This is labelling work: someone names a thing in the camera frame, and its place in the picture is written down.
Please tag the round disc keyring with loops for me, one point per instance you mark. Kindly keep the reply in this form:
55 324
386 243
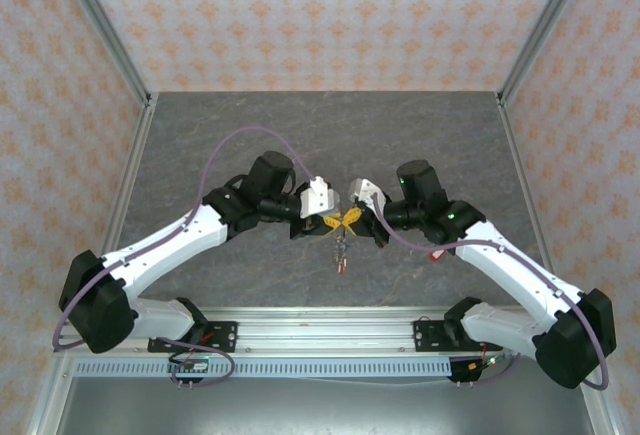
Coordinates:
341 242

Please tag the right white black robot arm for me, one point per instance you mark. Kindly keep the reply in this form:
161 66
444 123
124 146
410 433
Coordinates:
510 270

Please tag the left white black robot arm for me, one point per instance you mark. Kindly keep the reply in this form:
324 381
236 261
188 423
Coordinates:
175 235

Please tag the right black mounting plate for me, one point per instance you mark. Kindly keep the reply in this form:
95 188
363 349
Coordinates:
425 335

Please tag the black mounting plate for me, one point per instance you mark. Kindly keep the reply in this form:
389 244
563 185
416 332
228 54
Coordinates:
225 332
425 335

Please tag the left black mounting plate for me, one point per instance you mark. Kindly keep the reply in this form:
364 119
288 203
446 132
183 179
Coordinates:
225 332

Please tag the grey metal shelf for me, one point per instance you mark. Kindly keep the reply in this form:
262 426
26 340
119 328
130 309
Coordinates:
325 410

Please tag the left small controller board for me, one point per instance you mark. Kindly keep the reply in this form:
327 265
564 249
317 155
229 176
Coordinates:
192 366

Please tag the right aluminium table side rail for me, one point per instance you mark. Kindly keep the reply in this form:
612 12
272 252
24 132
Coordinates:
517 155

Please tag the aluminium table side rail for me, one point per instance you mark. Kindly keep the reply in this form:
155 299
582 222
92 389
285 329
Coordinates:
129 180
517 155

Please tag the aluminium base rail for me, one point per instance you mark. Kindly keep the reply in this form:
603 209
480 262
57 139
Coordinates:
325 330

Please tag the left aluminium table side rail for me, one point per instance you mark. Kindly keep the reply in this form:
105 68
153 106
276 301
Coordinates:
129 180

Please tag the right aluminium frame post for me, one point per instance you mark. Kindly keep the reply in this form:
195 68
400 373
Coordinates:
546 20

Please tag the aluminium frame post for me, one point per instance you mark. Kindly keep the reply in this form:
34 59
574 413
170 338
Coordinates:
546 20
101 20

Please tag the left aluminium frame post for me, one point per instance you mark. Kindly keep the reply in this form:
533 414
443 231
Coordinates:
101 20

